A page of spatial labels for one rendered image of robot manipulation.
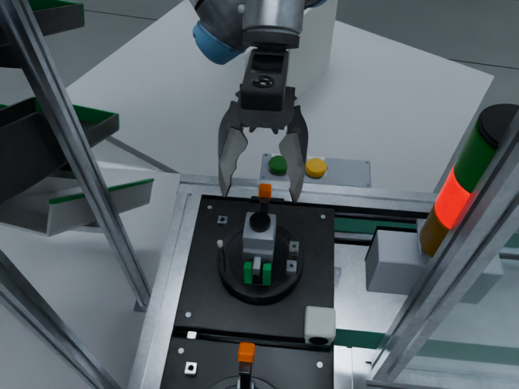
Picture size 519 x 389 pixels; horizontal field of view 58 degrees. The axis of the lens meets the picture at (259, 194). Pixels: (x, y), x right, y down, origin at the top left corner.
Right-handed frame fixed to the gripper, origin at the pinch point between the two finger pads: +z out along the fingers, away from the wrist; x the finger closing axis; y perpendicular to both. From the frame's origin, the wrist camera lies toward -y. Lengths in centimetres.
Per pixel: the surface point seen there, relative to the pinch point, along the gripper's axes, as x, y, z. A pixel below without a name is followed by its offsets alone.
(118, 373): 21.5, 8.0, 33.3
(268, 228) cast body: -1.3, 5.0, 5.9
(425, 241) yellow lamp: -16.8, -16.4, -0.3
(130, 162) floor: 70, 151, 21
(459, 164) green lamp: -16.6, -22.4, -8.4
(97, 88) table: 46, 59, -12
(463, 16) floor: -102, 253, -68
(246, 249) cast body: 1.6, 5.5, 9.5
